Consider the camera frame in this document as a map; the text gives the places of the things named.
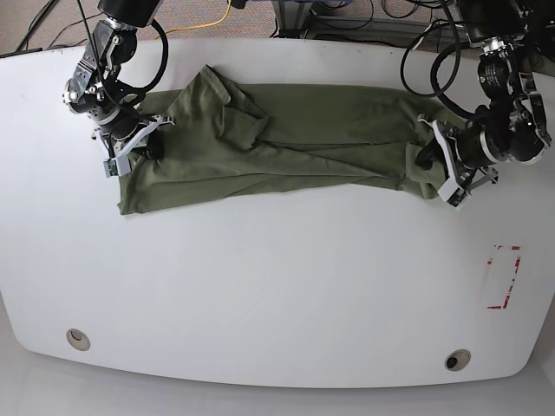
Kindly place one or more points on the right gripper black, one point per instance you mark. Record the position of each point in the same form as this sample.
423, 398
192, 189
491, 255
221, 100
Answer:
121, 134

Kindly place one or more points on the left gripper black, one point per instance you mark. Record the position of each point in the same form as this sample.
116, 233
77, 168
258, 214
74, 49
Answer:
470, 161

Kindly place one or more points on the olive green t-shirt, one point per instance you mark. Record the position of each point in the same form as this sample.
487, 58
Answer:
229, 139

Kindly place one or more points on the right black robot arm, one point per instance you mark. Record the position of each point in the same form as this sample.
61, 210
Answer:
95, 89

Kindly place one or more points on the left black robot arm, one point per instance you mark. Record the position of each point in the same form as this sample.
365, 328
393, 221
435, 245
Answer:
513, 125

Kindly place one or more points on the red tape rectangle marking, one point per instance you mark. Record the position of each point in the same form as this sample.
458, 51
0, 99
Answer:
501, 273

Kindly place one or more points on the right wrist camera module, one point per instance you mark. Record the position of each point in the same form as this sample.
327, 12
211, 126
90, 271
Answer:
117, 166

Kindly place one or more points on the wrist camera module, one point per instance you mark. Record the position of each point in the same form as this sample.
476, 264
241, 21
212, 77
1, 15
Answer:
453, 194
117, 166

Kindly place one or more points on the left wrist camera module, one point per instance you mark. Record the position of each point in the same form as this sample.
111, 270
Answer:
453, 194

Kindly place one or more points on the grey aluminium frame rail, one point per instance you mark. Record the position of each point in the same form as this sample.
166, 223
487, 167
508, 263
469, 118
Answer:
387, 23

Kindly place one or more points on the left table cable grommet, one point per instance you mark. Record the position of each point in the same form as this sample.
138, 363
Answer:
78, 340

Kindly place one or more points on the table cable grommet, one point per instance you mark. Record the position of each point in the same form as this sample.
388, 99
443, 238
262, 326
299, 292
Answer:
78, 340
457, 360

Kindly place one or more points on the right table cable grommet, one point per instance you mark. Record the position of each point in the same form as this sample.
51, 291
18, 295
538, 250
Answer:
457, 360

